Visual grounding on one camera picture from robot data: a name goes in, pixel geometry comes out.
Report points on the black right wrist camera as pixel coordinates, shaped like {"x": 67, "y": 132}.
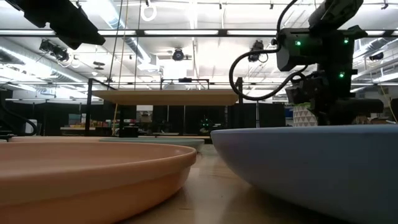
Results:
{"x": 300, "y": 91}

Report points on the light grey plate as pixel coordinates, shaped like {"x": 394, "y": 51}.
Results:
{"x": 174, "y": 140}

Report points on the distant robot with green lights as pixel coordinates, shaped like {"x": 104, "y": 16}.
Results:
{"x": 206, "y": 124}

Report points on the cluttered background workbench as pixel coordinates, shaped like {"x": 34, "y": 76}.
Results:
{"x": 77, "y": 128}

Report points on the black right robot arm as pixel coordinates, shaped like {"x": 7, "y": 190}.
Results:
{"x": 314, "y": 53}

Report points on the large blue bowl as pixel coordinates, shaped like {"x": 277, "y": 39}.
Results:
{"x": 311, "y": 168}

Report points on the succulent in white patterned pot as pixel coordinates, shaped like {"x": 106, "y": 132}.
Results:
{"x": 303, "y": 117}

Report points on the black ceiling spotlight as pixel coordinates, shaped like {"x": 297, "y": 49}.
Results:
{"x": 61, "y": 54}
{"x": 256, "y": 46}
{"x": 178, "y": 55}
{"x": 46, "y": 46}
{"x": 377, "y": 56}

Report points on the pale peach plate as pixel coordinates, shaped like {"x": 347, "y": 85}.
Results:
{"x": 46, "y": 139}

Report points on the wooden shelf with black legs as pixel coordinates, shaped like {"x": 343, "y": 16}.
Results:
{"x": 168, "y": 97}

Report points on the terracotta orange plate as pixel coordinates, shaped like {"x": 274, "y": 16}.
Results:
{"x": 93, "y": 174}

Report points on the white background bin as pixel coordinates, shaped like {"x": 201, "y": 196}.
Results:
{"x": 31, "y": 124}

